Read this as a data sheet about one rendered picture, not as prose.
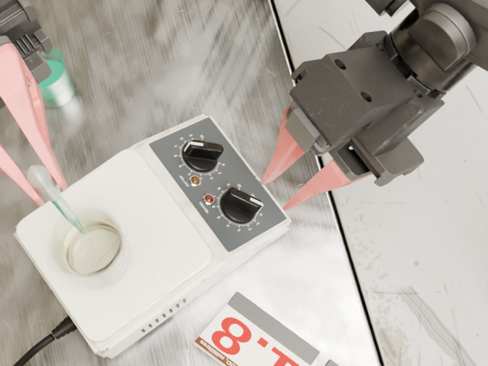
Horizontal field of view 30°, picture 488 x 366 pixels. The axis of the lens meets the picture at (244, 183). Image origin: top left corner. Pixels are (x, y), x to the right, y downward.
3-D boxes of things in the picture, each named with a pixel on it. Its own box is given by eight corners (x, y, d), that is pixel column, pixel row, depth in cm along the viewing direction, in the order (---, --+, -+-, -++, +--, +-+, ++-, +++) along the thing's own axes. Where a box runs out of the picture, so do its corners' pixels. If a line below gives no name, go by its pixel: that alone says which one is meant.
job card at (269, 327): (237, 291, 81) (237, 284, 77) (320, 352, 79) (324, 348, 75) (195, 347, 79) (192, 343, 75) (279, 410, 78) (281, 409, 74)
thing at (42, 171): (57, 202, 53) (41, 183, 48) (45, 185, 53) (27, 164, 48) (67, 196, 53) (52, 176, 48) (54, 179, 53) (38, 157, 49)
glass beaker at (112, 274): (111, 213, 74) (95, 187, 66) (149, 266, 73) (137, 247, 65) (49, 255, 73) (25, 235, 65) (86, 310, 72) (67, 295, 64)
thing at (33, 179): (46, 184, 53) (30, 163, 48) (59, 202, 53) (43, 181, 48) (37, 191, 53) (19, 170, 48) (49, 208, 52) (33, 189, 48)
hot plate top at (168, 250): (133, 144, 76) (132, 141, 75) (218, 259, 73) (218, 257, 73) (12, 228, 74) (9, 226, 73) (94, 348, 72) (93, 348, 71)
